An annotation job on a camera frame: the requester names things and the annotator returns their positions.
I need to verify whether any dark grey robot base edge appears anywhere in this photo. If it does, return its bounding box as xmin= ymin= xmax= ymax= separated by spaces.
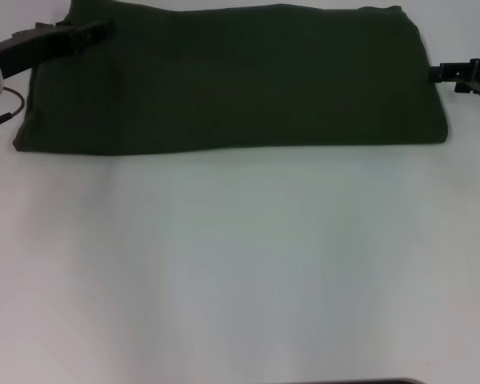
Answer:
xmin=335 ymin=378 xmax=425 ymax=384

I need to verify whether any left arm cable with connector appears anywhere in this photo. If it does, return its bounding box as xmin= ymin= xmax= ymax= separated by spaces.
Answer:
xmin=0 ymin=86 xmax=27 ymax=131

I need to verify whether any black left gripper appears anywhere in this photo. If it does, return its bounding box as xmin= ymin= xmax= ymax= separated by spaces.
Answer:
xmin=0 ymin=17 xmax=118 ymax=79

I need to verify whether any dark green printed t-shirt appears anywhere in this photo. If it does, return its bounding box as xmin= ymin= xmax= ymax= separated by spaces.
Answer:
xmin=11 ymin=0 xmax=452 ymax=155

